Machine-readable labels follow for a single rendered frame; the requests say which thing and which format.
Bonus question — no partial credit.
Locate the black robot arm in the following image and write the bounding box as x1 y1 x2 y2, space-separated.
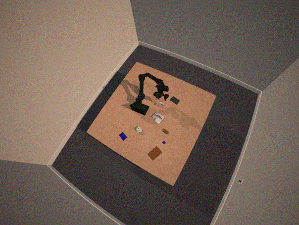
135 72 169 106

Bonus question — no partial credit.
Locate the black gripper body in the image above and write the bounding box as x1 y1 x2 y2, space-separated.
153 91 169 99

